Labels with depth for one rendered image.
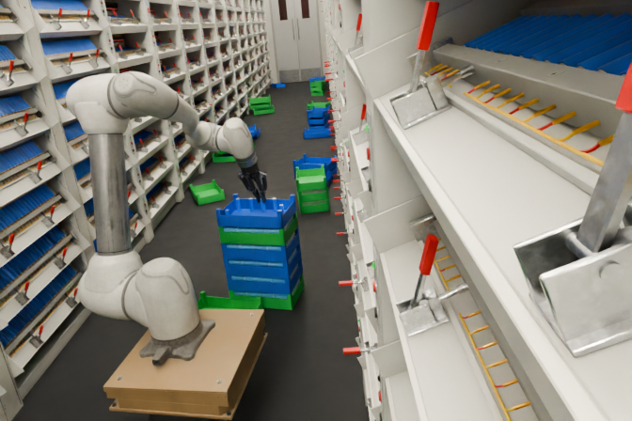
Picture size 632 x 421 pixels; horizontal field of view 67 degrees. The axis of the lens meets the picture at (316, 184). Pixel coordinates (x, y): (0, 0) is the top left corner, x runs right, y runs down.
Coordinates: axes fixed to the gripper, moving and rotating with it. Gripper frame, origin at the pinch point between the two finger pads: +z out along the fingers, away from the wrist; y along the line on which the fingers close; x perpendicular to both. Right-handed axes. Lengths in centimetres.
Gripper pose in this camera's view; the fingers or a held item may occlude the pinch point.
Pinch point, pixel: (260, 195)
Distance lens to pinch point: 215.3
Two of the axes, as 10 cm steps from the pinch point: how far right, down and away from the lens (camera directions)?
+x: 2.0, -7.0, 6.9
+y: 9.6, 0.1, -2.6
